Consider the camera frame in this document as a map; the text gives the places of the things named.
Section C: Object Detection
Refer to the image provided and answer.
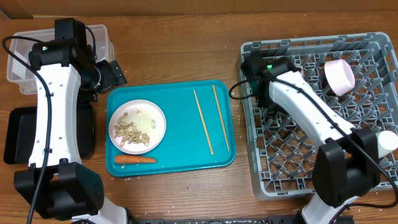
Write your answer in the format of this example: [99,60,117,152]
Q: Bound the pink bowl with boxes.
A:
[324,59,355,96]

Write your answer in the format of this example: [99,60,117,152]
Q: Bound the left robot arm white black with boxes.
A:
[14,18,135,224]

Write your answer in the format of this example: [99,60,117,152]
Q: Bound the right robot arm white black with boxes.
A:
[238,52,397,223]

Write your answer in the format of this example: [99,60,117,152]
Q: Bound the white cup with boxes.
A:
[376,131,398,159]

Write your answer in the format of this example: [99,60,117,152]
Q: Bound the orange carrot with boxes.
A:
[114,155,157,164]

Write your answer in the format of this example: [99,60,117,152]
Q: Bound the teal serving tray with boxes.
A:
[105,80,236,177]

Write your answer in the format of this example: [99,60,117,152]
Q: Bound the wooden chopstick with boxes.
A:
[193,89,214,156]
[212,85,230,151]

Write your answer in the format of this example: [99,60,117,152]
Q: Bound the grey dishwasher rack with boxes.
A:
[236,32,397,200]

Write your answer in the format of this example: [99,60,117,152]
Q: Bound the clear plastic bin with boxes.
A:
[6,24,115,95]

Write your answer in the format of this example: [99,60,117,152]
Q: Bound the black plastic tray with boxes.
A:
[4,105,95,164]

